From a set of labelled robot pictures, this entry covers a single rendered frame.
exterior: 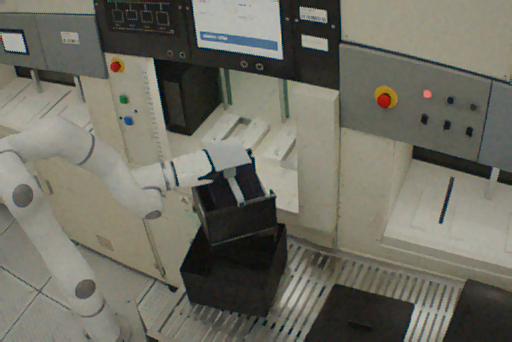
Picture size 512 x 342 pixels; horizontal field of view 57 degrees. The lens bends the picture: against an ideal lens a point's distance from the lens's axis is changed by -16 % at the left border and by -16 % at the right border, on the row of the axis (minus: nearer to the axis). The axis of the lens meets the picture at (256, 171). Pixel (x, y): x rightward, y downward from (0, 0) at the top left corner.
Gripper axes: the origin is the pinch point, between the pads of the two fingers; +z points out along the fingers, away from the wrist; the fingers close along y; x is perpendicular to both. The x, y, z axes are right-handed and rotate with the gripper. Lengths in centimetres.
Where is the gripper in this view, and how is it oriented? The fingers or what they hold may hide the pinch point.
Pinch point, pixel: (226, 159)
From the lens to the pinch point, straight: 156.2
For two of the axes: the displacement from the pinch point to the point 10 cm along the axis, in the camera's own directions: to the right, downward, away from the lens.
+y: 3.2, 6.0, -7.3
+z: 9.5, -2.6, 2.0
